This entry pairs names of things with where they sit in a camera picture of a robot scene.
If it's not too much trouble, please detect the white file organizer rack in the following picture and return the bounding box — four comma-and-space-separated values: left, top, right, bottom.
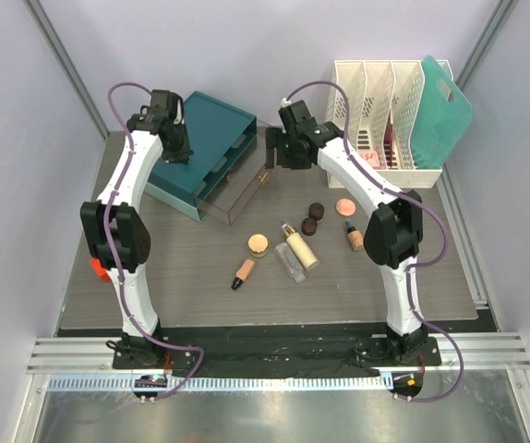
325, 60, 441, 189

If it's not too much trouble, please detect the peach tube black cap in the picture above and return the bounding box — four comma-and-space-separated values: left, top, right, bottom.
231, 258, 256, 291

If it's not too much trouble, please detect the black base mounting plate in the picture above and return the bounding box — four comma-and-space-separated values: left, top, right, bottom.
109, 323, 441, 378

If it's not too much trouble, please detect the teal drawer organizer box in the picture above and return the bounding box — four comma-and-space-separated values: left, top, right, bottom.
145, 91, 257, 222

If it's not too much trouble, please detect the pink powder puff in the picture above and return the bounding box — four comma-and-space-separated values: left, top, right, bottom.
335, 198, 356, 217

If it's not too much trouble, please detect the dark brown jar front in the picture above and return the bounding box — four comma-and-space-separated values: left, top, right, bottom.
301, 217, 318, 236

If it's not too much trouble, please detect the teal cutting board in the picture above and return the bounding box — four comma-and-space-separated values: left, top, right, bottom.
410, 55, 473, 170

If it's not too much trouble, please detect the small foundation dropper bottle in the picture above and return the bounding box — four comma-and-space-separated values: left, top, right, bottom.
344, 221, 364, 252

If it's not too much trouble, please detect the large beige foundation bottle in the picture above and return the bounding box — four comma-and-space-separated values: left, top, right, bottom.
281, 222, 319, 271

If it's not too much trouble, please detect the dark brown jar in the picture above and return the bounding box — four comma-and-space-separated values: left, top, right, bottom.
301, 217, 318, 236
308, 202, 325, 222

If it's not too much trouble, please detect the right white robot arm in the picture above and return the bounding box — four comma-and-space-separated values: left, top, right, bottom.
266, 101, 428, 365

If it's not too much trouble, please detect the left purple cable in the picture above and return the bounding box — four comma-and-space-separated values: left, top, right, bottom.
102, 81, 205, 401

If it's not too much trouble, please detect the orange red object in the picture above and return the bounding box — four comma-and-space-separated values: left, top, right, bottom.
90, 257, 111, 282

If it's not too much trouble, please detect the dark red book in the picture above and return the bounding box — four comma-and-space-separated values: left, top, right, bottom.
383, 116, 393, 169

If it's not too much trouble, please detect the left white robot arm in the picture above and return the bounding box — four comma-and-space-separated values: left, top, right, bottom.
79, 82, 193, 368

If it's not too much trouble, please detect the pink sticky note pad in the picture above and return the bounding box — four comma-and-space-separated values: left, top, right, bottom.
358, 150, 381, 170

